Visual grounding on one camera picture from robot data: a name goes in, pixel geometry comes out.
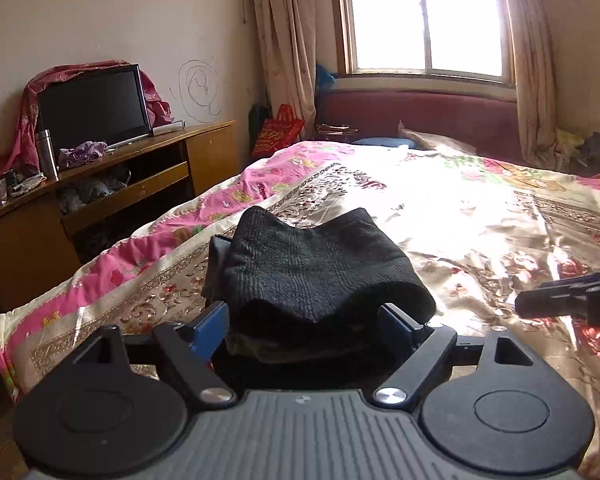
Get beige floral curtain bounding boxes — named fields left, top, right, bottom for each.
left=506, top=0, right=557, bottom=169
left=254, top=0, right=316, bottom=140

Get purple crumpled cloth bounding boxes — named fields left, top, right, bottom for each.
left=58, top=141, right=108, bottom=170

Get black flat screen tv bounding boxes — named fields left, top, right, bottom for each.
left=38, top=65, right=151, bottom=151

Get maroon padded window bench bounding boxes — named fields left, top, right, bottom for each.
left=316, top=90, right=524, bottom=164

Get wooden tv cabinet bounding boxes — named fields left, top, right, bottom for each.
left=0, top=122, right=240, bottom=314

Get floral satin bedspread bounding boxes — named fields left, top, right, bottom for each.
left=0, top=142, right=600, bottom=479

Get dark clothes pile on nightstand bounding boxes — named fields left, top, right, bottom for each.
left=570, top=132, right=600, bottom=177

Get steel thermos flask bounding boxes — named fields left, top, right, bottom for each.
left=35, top=129, right=58, bottom=181

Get left beige floral curtain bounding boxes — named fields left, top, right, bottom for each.
left=254, top=0, right=316, bottom=140

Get pink cloth behind tv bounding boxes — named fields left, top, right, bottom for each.
left=0, top=60, right=173, bottom=180

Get dark grey knit pants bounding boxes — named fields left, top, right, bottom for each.
left=202, top=206, right=436, bottom=363

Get right beige floral curtain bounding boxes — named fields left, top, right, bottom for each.
left=506, top=0, right=557, bottom=169

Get window with frame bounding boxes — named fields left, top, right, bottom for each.
left=332, top=0, right=515, bottom=86

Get red shopping bag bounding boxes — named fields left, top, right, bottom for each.
left=251, top=104, right=304, bottom=158

